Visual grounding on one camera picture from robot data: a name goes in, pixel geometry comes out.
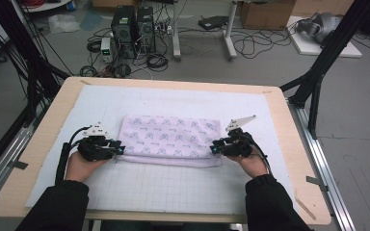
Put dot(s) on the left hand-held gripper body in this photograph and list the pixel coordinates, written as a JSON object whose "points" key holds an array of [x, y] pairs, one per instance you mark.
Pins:
{"points": [[93, 149]]}

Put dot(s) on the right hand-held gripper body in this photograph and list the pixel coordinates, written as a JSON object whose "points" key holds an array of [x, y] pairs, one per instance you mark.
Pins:
{"points": [[239, 146]]}

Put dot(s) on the pale lilac towel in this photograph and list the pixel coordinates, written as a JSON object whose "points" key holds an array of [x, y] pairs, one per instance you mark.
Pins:
{"points": [[170, 138]]}

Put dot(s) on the person's right hand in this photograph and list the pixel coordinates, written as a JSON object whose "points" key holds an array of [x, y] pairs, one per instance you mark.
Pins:
{"points": [[253, 165]]}

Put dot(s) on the person's left hand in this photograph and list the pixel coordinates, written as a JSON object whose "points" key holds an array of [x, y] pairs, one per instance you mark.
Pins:
{"points": [[77, 168]]}

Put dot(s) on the white grid mat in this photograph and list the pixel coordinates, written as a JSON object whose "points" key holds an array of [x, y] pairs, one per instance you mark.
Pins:
{"points": [[173, 96]]}

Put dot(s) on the grey tape strip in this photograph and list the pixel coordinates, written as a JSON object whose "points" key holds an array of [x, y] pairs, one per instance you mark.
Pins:
{"points": [[316, 183], [18, 165]]}

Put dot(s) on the white power supply unit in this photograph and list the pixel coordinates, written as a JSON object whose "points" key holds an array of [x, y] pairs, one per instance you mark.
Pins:
{"points": [[106, 49]]}

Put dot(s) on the white desk leg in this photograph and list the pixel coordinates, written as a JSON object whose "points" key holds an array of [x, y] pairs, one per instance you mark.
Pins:
{"points": [[176, 32], [229, 35]]}

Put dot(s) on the wide black computer tower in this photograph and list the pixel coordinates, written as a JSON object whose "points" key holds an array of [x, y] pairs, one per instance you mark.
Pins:
{"points": [[123, 30]]}

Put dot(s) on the narrow black computer tower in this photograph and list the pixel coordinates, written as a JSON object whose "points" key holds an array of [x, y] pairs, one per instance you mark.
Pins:
{"points": [[146, 29]]}

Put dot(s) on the white floor board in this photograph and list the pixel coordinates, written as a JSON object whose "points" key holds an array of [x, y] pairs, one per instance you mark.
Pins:
{"points": [[305, 46]]}

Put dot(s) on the flat black box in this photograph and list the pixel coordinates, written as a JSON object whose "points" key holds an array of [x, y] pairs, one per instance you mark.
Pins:
{"points": [[213, 22]]}

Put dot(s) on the teal floor sheet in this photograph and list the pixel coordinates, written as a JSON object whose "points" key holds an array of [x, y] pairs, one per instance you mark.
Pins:
{"points": [[91, 20]]}

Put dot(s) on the clear plastic bag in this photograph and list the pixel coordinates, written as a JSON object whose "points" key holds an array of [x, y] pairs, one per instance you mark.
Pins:
{"points": [[63, 23]]}

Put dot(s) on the large cardboard box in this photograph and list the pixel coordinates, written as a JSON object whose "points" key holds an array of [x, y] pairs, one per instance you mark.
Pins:
{"points": [[266, 14]]}

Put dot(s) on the grey rounded device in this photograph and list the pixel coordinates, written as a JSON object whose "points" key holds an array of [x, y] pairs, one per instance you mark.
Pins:
{"points": [[321, 27]]}

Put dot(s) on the aluminium rail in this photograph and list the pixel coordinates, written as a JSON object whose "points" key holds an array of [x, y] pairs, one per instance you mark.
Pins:
{"points": [[9, 150], [321, 166]]}

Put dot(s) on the black metal frame stand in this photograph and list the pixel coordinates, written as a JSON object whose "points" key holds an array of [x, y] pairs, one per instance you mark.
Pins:
{"points": [[22, 48], [327, 54]]}

